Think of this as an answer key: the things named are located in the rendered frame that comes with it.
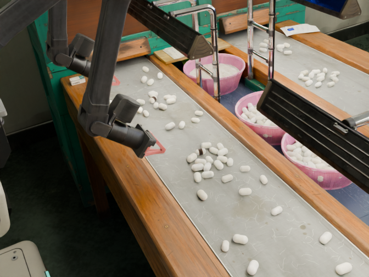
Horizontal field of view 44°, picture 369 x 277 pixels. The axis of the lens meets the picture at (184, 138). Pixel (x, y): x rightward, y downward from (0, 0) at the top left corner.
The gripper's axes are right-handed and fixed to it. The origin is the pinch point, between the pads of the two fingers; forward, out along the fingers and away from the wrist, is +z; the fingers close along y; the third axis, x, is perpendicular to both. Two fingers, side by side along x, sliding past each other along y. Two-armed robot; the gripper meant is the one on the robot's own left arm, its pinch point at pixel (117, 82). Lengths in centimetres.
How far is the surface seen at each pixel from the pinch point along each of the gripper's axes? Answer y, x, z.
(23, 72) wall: 128, 44, 3
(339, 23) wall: 147, -100, 224
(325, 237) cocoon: -91, -5, 23
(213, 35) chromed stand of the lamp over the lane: -15.0, -32.2, 15.7
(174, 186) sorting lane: -52, 10, 7
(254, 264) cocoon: -90, 7, 9
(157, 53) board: 36.9, -13.1, 27.8
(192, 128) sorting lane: -26.0, -1.5, 20.9
